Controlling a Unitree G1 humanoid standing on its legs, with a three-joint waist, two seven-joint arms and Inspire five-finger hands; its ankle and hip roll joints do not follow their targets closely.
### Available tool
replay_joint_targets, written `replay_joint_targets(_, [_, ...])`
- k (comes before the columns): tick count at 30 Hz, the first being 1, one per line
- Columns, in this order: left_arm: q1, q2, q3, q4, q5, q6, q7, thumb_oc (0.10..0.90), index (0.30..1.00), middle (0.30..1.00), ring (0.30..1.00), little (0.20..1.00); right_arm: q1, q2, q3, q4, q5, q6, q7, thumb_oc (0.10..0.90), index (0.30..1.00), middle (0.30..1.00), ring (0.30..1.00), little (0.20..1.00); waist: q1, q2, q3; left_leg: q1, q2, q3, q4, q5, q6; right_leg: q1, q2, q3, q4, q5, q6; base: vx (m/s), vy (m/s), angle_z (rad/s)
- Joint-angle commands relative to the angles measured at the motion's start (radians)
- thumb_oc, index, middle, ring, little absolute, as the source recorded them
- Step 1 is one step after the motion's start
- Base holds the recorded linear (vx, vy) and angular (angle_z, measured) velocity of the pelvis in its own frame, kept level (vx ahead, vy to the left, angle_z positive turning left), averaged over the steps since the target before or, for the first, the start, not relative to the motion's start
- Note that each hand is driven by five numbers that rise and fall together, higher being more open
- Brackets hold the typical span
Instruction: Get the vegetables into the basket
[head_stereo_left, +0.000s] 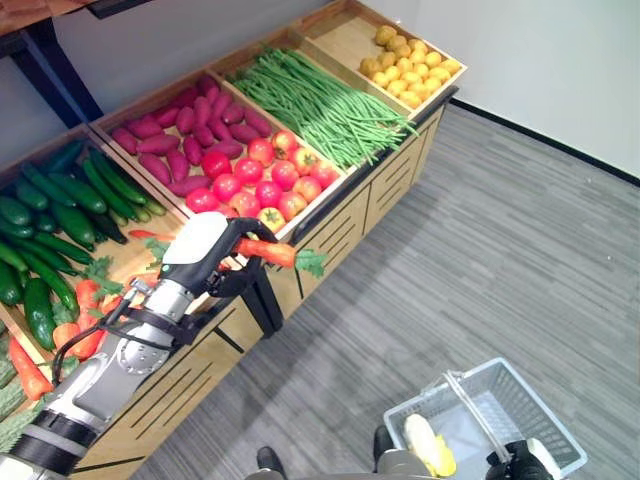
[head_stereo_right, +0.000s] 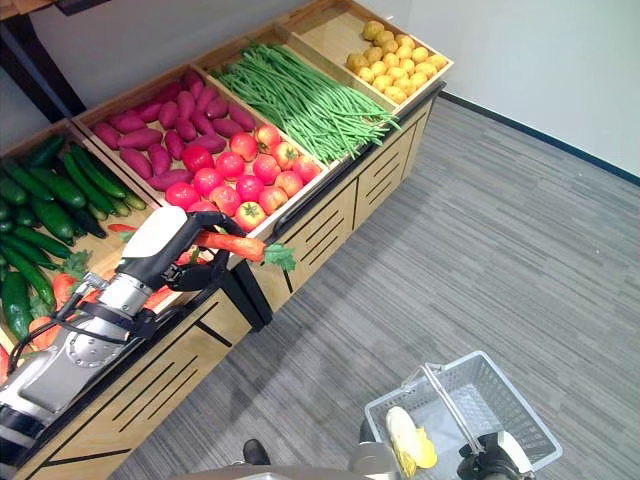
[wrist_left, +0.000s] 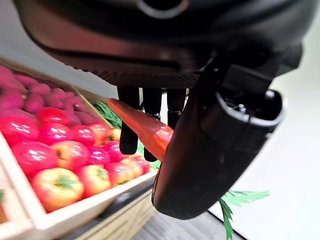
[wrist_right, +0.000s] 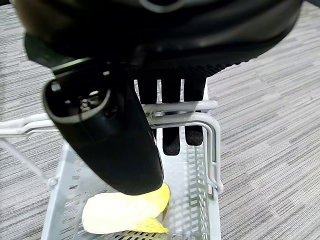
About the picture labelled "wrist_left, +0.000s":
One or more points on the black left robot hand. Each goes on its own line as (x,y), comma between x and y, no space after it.
(205,155)

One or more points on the orange carrot with green leaves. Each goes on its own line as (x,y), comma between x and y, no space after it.
(150,132)

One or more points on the pile of long green vegetables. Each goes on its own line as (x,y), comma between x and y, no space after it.
(108,115)

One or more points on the slatted wooden stand board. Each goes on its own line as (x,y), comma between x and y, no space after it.
(120,220)

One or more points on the purple sweet potato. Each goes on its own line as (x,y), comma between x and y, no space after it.
(72,119)
(15,113)
(40,89)
(5,73)
(72,100)
(12,85)
(25,80)
(59,93)
(82,108)
(53,102)
(33,103)
(11,100)
(85,118)

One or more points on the wooden green vegetable crate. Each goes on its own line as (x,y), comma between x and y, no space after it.
(87,94)

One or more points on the wooden tomato crate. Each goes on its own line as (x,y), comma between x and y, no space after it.
(82,212)

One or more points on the large yellow-red tomato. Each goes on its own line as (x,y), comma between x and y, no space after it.
(57,188)

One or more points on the large red tomato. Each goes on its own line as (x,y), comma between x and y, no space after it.
(32,156)
(17,128)

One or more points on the wooden sweet potato crate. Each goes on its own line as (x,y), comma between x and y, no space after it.
(40,75)

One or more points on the wooden crate with orange produce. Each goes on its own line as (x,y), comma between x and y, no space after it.
(10,225)

